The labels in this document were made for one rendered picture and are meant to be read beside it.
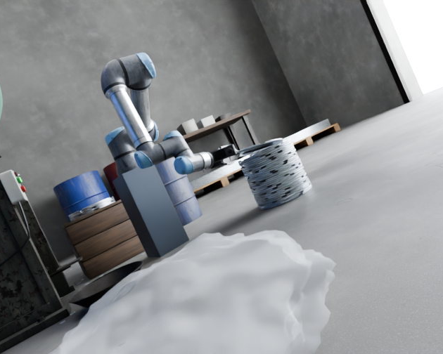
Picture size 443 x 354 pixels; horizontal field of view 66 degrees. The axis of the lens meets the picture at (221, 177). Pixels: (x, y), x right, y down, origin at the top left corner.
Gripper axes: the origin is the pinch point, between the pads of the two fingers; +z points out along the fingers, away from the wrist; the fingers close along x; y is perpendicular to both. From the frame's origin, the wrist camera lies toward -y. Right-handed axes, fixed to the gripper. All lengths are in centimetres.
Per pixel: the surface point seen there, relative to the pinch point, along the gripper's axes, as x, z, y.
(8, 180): -17, -83, 49
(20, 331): 41, -92, 55
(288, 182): 21.0, 13.4, -11.5
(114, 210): 3, -23, 88
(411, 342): 42, -80, -84
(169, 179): -7, 25, 89
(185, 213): 20, 30, 90
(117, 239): 21, -26, 89
